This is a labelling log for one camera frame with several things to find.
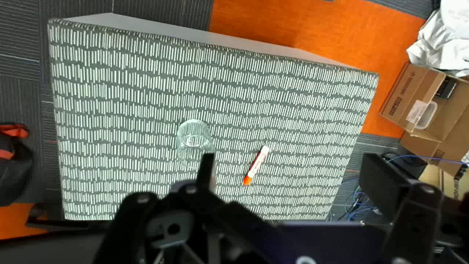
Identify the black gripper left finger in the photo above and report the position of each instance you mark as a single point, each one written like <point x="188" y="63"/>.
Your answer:
<point x="134" y="220"/>

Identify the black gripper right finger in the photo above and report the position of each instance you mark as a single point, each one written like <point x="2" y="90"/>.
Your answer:
<point x="412" y="220"/>

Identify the white marker with red cap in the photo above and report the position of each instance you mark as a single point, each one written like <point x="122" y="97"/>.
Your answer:
<point x="257" y="163"/>

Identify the clear glass cup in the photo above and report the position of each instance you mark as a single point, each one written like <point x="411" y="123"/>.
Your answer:
<point x="188" y="129"/>

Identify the large printed cardboard box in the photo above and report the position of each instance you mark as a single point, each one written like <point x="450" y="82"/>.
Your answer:
<point x="405" y="97"/>

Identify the white crumpled plastic sheet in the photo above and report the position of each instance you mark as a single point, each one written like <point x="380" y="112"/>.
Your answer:
<point x="449" y="44"/>

